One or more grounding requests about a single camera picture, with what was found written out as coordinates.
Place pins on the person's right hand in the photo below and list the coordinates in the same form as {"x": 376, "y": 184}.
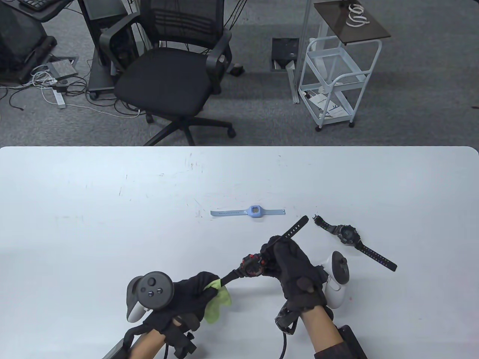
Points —
{"x": 295, "y": 276}

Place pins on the person's left hand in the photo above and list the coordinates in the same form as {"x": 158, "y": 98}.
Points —
{"x": 189, "y": 299}

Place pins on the green microfibre cloth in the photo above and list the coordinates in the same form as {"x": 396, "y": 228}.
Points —
{"x": 217, "y": 304}

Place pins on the grey white hand controller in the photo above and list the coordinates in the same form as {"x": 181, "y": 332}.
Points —
{"x": 336, "y": 284}
{"x": 151, "y": 290}

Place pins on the black red watch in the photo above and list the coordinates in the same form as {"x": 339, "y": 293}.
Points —
{"x": 252, "y": 264}

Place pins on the light blue watch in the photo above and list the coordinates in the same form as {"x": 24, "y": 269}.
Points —
{"x": 255, "y": 211}

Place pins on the person's right forearm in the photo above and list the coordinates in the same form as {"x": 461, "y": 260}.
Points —
{"x": 322, "y": 329}

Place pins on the person's left forearm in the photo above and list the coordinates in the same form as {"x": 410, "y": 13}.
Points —
{"x": 146, "y": 346}

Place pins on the white paper sheet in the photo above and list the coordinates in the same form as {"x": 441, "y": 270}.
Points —
{"x": 325, "y": 106}

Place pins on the black floor adapter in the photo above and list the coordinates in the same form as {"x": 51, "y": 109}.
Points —
{"x": 237, "y": 70}

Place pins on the white rolling cart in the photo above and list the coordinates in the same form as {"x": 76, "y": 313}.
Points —
{"x": 359, "y": 33}
{"x": 325, "y": 61}

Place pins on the black mesh office chair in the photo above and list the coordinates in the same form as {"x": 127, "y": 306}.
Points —
{"x": 164, "y": 78}

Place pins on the open black floor box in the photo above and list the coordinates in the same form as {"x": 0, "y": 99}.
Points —
{"x": 284, "y": 48}

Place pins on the white power strip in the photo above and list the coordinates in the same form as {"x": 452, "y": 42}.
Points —
{"x": 59, "y": 99}

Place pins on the black rolling computer stand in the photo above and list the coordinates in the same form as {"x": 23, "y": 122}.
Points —
{"x": 97, "y": 78}

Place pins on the grey floor plate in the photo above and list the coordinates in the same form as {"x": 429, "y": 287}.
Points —
{"x": 61, "y": 67}

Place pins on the black machine base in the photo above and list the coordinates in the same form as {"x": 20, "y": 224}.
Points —
{"x": 15, "y": 37}

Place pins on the black desk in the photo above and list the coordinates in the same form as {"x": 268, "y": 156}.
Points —
{"x": 48, "y": 13}

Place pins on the black keyboard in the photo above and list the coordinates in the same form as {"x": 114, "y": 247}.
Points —
{"x": 35, "y": 3}

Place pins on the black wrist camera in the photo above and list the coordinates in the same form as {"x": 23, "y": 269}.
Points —
{"x": 286, "y": 319}
{"x": 183, "y": 344}

